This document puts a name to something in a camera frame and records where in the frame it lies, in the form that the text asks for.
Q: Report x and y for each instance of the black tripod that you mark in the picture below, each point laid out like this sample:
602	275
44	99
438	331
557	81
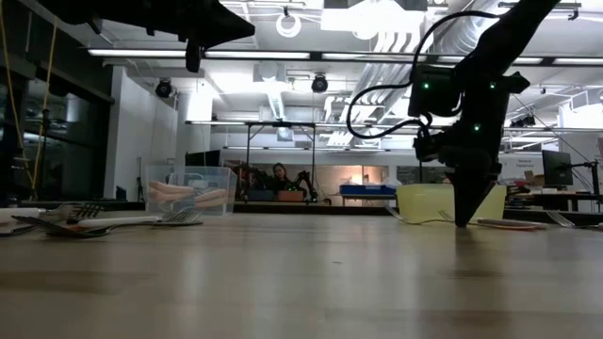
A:
45	141

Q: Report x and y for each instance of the black computer monitor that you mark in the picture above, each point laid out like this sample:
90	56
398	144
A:
202	160
556	167

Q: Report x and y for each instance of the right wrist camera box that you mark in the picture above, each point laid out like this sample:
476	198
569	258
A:
428	146

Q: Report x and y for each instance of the clear plastic bin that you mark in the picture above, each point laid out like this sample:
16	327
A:
221	179

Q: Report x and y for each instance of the black background robot arm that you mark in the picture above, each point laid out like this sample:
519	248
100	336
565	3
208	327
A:
306	183
249	176

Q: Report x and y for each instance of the blue storage bin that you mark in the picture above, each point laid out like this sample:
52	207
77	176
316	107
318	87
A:
367	190

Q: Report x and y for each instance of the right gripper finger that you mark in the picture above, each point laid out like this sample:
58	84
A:
471	198

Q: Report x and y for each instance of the black ceiling spotlight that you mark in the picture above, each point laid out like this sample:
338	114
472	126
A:
319	85
163	88

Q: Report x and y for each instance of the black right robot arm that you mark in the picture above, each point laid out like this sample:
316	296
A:
509	37

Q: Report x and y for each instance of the black overhead light bar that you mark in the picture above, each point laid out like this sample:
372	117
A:
315	55

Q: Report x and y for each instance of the black ceiling light cluster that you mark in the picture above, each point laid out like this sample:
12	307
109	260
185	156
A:
524	122

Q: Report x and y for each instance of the person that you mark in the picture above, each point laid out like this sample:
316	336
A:
280	172

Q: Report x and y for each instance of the black background station frame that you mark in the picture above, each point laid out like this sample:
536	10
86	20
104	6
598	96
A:
420	174
248	155

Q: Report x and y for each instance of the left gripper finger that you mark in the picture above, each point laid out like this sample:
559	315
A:
226	26

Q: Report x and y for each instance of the yellow plastic bin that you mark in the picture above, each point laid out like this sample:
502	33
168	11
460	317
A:
424	200

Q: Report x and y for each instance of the silver ventilation duct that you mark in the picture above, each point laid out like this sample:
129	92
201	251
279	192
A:
447	49

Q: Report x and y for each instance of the orange box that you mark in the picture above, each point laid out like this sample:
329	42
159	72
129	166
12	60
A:
289	196

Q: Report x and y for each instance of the teal box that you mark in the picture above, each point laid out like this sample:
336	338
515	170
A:
261	196

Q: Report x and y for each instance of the black background desk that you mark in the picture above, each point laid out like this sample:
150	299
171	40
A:
556	195

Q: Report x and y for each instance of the thin black stand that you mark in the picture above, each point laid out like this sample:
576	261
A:
139	179

